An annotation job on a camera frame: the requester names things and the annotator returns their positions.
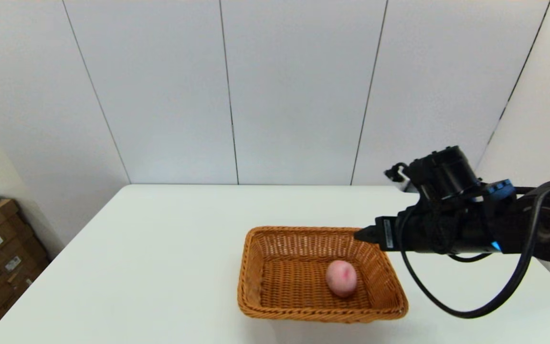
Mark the pink peach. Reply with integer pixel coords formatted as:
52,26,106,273
326,260,358,298

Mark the orange woven wicker basket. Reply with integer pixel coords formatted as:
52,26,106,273
237,226,409,323

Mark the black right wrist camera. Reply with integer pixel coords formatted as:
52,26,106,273
384,146,482,204

